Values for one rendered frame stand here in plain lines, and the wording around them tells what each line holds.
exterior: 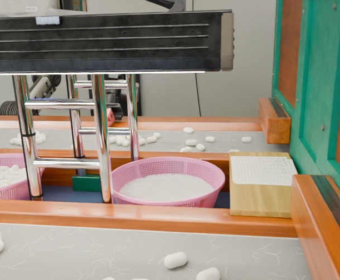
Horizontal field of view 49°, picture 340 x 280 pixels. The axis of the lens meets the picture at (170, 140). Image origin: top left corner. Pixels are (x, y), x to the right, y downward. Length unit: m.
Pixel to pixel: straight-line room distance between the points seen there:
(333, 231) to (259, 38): 2.81
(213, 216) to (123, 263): 0.18
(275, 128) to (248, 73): 2.24
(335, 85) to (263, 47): 2.60
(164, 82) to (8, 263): 2.72
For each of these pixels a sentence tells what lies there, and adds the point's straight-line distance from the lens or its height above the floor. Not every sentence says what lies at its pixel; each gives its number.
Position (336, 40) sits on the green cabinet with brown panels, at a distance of 0.65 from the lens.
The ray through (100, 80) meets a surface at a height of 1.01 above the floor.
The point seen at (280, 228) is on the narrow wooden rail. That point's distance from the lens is 0.69.
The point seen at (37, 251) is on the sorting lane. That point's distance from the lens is 0.69.
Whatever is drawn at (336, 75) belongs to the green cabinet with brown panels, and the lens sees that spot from 0.65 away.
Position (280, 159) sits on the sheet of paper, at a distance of 0.95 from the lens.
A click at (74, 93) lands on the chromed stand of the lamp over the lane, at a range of 0.98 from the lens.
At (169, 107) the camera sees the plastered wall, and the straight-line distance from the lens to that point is 3.29.
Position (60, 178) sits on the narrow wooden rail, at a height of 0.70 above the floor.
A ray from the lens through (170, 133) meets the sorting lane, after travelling 1.31.
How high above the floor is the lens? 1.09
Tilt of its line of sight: 17 degrees down
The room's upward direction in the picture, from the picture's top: 2 degrees counter-clockwise
